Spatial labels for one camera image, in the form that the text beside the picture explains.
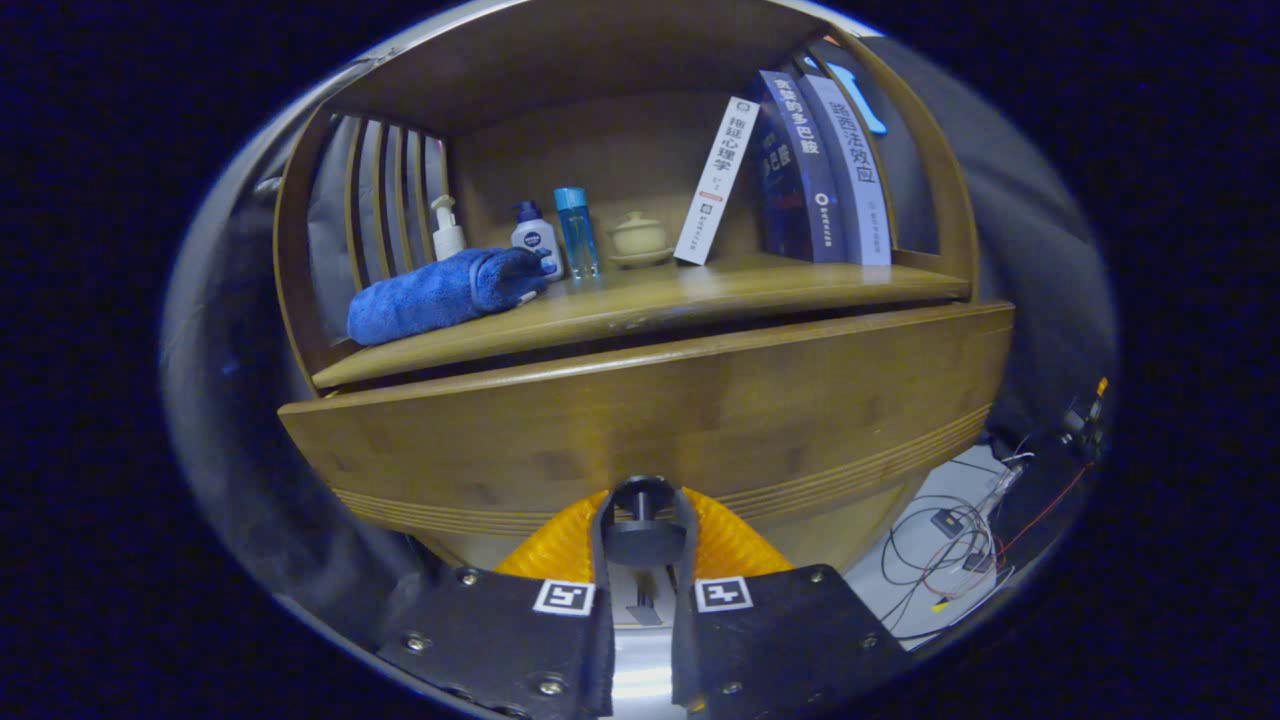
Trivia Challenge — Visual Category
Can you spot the beige lidded teacup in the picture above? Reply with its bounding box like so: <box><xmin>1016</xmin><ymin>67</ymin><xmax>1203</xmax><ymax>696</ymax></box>
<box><xmin>607</xmin><ymin>210</ymin><xmax>675</xmax><ymax>269</ymax></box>

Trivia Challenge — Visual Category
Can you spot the rolled blue towel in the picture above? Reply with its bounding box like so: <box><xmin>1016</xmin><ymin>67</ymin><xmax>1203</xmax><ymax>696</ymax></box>
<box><xmin>347</xmin><ymin>247</ymin><xmax>549</xmax><ymax>347</ymax></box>

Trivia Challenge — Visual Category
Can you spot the wooden drawer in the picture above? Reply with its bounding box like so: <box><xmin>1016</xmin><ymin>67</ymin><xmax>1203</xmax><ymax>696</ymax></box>
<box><xmin>278</xmin><ymin>302</ymin><xmax>1016</xmax><ymax>571</ymax></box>

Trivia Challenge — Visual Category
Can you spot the black drawer knob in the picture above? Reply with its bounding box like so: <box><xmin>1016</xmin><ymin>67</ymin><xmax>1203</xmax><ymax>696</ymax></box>
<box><xmin>603</xmin><ymin>476</ymin><xmax>691</xmax><ymax>568</ymax></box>

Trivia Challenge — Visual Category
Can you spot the light purple book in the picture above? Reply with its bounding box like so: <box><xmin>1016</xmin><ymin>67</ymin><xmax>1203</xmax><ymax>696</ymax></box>
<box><xmin>797</xmin><ymin>73</ymin><xmax>893</xmax><ymax>267</ymax></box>

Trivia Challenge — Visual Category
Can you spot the white pump bottle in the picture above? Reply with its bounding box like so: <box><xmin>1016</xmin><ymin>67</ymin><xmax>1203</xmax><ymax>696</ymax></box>
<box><xmin>430</xmin><ymin>195</ymin><xmax>467</xmax><ymax>263</ymax></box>

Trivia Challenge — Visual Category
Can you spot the wooden countertop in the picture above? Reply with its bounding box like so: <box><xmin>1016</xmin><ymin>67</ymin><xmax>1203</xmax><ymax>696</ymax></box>
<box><xmin>312</xmin><ymin>252</ymin><xmax>973</xmax><ymax>391</ymax></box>

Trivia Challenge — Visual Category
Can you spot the tangle of floor cables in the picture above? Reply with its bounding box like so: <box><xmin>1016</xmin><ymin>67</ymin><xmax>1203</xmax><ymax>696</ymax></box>
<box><xmin>880</xmin><ymin>450</ymin><xmax>1096</xmax><ymax>641</ymax></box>

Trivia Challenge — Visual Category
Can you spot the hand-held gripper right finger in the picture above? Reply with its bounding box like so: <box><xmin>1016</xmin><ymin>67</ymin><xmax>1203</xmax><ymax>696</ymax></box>
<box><xmin>645</xmin><ymin>480</ymin><xmax>906</xmax><ymax>716</ymax></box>

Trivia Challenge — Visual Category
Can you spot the wooden cabinet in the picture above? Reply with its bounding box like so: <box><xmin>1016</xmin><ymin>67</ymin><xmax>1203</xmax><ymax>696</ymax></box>
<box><xmin>272</xmin><ymin>0</ymin><xmax>981</xmax><ymax>641</ymax></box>

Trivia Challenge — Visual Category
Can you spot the clear blue bottle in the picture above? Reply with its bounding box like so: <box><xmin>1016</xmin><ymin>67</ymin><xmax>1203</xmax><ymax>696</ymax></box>
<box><xmin>554</xmin><ymin>187</ymin><xmax>601</xmax><ymax>280</ymax></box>

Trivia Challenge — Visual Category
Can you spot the black backdrop cloth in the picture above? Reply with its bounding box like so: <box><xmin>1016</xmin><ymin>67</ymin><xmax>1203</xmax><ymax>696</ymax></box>
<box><xmin>160</xmin><ymin>30</ymin><xmax>1118</xmax><ymax>621</ymax></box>

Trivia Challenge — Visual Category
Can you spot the white book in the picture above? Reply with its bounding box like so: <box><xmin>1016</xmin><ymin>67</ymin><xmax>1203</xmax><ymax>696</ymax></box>
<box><xmin>673</xmin><ymin>96</ymin><xmax>761</xmax><ymax>267</ymax></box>

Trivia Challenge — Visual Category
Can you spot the white bottle with blue cap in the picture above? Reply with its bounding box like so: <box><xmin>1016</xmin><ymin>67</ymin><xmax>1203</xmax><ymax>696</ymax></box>
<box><xmin>510</xmin><ymin>201</ymin><xmax>564</xmax><ymax>283</ymax></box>

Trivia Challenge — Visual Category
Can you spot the black and orange device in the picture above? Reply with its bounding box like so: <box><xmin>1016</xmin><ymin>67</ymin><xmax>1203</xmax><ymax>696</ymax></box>
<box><xmin>1058</xmin><ymin>376</ymin><xmax>1111</xmax><ymax>456</ymax></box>

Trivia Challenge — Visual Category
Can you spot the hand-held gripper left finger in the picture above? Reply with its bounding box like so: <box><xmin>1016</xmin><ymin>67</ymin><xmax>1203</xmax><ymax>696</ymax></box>
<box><xmin>376</xmin><ymin>478</ymin><xmax>636</xmax><ymax>720</ymax></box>

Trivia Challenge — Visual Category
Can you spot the dark blue book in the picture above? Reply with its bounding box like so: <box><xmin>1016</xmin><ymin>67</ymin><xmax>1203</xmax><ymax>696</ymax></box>
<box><xmin>748</xmin><ymin>70</ymin><xmax>849</xmax><ymax>265</ymax></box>

